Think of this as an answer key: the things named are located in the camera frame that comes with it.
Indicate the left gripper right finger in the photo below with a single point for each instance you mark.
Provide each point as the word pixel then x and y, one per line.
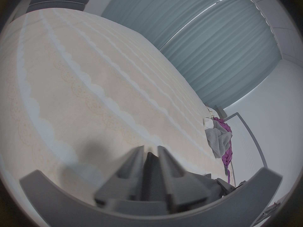
pixel 182 190

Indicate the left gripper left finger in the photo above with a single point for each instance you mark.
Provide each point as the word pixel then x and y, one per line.
pixel 125 188

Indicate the black T-shirt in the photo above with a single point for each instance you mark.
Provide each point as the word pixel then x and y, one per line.
pixel 151 174

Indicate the bed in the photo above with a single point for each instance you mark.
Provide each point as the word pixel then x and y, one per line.
pixel 82 67

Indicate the purple satin garment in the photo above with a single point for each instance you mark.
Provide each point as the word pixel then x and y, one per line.
pixel 226 157

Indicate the grey garment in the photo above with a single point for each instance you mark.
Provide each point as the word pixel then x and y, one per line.
pixel 219 141

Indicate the white garment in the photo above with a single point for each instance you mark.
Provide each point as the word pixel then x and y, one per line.
pixel 208 123

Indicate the white printed pillow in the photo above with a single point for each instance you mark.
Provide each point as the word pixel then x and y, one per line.
pixel 211 112

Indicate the grey bedside table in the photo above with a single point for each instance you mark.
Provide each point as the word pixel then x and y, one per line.
pixel 221 111

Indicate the blue-green curtain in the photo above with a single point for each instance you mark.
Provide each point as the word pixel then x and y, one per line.
pixel 224 55
pixel 165 13

